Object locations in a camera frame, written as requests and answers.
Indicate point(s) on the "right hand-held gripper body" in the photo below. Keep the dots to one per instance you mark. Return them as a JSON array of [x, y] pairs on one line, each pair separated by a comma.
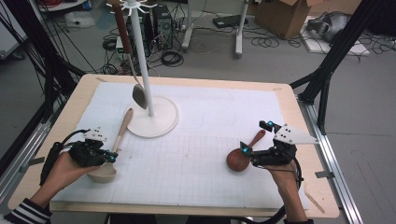
[[280, 157]]

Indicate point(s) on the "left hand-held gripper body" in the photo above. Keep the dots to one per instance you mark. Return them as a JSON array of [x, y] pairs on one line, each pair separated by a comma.
[[87, 154]]

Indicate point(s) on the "dark wooden spoon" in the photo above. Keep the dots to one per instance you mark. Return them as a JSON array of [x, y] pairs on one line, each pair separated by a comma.
[[236, 160]]

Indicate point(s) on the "beige ladle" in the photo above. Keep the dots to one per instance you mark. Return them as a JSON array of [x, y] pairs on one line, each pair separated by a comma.
[[102, 174]]

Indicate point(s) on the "white utensil rack stand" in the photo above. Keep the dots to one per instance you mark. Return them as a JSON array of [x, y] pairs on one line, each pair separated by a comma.
[[146, 87]]

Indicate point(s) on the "person's right hand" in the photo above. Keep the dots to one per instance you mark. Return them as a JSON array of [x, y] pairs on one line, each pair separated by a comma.
[[285, 179]]

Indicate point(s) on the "person's left hand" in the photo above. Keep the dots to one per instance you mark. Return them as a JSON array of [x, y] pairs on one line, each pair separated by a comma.
[[65, 174]]

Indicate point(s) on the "metal table clamp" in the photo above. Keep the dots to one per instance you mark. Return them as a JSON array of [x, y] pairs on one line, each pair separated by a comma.
[[32, 163], [323, 174]]

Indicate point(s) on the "white grid mat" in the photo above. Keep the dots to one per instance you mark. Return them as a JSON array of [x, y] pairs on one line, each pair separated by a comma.
[[186, 174]]

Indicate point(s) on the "white desk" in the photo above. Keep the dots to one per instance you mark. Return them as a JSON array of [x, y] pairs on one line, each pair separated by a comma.
[[239, 37]]

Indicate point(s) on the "white power adapter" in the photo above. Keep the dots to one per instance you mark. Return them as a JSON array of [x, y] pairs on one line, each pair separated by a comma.
[[119, 46]]

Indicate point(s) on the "white foam board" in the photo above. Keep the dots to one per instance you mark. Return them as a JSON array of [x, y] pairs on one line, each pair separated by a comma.
[[342, 49]]

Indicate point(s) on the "large cardboard box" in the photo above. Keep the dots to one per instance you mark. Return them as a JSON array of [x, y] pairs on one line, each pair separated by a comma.
[[280, 18]]

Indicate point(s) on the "black flat box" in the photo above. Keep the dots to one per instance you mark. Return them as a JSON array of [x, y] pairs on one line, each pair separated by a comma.
[[229, 21]]

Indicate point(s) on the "grey backpack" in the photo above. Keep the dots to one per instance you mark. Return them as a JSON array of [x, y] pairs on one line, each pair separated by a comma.
[[336, 25]]

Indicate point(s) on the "black computer tower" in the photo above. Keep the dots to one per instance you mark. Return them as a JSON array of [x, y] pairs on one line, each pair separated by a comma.
[[150, 31], [163, 28]]

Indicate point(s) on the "clear plastic bag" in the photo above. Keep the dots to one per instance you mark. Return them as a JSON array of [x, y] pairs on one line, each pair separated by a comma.
[[79, 20]]

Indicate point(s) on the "white cabinet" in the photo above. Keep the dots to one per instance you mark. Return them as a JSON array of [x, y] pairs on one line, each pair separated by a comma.
[[11, 37]]

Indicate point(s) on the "round white table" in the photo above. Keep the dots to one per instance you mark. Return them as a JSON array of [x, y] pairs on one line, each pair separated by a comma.
[[62, 7]]

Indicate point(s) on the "aluminium rail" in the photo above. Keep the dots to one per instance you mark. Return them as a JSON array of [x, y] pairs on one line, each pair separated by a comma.
[[21, 149], [336, 174]]

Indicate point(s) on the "black frame post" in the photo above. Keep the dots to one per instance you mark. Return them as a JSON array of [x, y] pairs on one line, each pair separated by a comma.
[[336, 53], [46, 62]]

